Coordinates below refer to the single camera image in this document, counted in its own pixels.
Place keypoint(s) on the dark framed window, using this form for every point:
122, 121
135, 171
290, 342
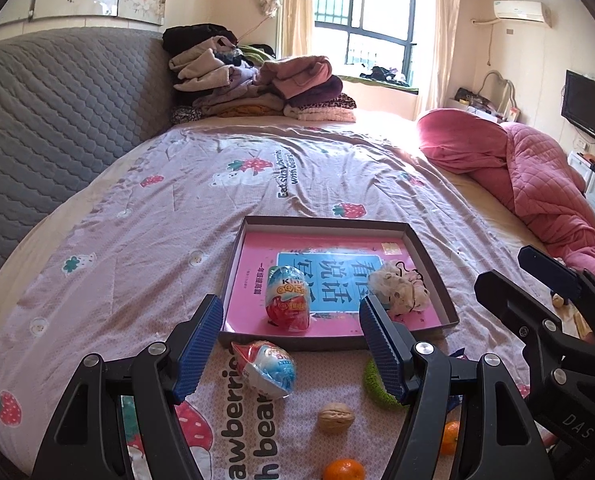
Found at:
369, 39

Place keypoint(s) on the red blue Kinder egg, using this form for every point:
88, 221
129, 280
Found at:
288, 299

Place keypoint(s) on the small stuffed doll toy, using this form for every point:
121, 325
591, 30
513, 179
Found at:
557, 301

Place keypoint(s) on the yellow snack packet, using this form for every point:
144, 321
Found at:
583, 329

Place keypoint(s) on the orange mandarin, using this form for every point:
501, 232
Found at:
344, 469
450, 438

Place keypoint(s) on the beige curtain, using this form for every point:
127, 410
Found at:
296, 23
437, 21

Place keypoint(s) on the pink strawberry print bedsheet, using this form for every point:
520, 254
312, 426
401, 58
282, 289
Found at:
119, 265

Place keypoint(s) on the beige right curtain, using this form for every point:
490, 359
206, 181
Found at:
437, 21

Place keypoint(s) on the pile of folded clothes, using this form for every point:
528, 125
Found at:
217, 77

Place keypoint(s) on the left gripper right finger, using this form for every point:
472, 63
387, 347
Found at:
390, 346

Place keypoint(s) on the white wall air conditioner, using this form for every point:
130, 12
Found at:
522, 11

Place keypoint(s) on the blue white Kinder egg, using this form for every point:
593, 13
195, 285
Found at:
265, 368

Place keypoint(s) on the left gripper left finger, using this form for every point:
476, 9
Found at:
191, 344

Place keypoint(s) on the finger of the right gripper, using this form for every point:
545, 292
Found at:
550, 272

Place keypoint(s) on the beige left curtain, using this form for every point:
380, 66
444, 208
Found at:
296, 23

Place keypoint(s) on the grey quilted headboard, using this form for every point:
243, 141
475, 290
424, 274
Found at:
72, 101

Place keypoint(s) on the walnut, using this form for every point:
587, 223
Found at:
335, 418

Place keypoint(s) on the pink and blue book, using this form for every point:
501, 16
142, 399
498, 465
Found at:
336, 269

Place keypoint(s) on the pink quilted blanket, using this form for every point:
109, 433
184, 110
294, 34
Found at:
526, 171

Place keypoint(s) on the black flat television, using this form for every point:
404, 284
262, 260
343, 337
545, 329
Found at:
578, 105

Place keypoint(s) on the shallow brown cardboard box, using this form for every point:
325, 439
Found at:
344, 227

